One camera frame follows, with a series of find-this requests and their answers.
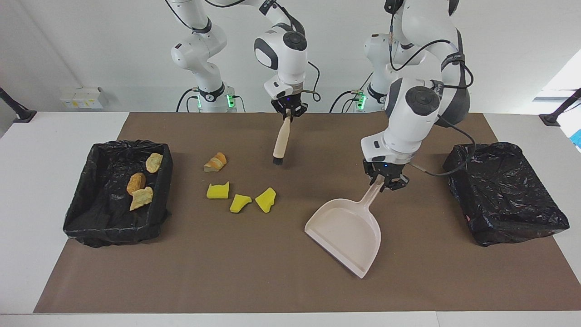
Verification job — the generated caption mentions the beige hand brush black bristles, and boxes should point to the beige hand brush black bristles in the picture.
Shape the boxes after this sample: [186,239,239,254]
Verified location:
[272,114,292,165]

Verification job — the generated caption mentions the beige plastic dustpan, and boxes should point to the beige plastic dustpan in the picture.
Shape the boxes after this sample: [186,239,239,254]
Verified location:
[304,175,386,279]

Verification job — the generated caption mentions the yellow sponge piece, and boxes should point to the yellow sponge piece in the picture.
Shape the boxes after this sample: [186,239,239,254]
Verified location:
[255,187,276,213]
[207,181,230,200]
[230,194,252,213]

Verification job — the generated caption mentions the brown oval bread roll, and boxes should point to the brown oval bread roll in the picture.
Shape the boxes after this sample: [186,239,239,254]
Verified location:
[126,172,147,196]

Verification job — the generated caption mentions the pale cream bread piece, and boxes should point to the pale cream bread piece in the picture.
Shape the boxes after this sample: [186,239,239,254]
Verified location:
[130,186,154,211]

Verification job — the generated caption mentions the bin with black bag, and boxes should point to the bin with black bag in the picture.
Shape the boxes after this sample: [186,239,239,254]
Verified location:
[64,139,174,248]
[443,142,570,247]

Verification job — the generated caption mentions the brown table mat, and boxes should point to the brown table mat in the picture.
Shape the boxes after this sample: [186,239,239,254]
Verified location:
[33,112,581,314]

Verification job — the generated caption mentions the black stand foot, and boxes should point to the black stand foot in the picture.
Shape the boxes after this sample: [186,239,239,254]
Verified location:
[539,89,581,127]
[0,87,37,124]

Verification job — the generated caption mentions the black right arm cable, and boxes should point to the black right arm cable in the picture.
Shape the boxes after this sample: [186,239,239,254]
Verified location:
[300,60,322,103]

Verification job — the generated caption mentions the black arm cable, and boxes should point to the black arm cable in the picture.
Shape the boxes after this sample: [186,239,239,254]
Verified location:
[388,0,477,178]
[300,60,322,103]

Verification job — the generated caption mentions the black base power cable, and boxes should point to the black base power cable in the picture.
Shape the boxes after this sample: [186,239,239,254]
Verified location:
[328,89,364,113]
[176,88,201,113]

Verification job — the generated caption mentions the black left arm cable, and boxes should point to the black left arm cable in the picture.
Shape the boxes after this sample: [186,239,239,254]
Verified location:
[388,0,477,178]

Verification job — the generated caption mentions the white wall outlet box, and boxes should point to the white wall outlet box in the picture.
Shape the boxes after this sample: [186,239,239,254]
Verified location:
[60,87,104,109]

